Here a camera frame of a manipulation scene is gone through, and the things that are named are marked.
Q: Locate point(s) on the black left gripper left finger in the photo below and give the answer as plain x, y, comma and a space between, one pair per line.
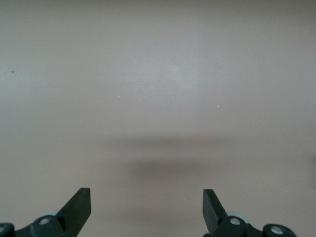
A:
74, 217

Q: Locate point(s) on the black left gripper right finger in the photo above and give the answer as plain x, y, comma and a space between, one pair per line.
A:
214, 217

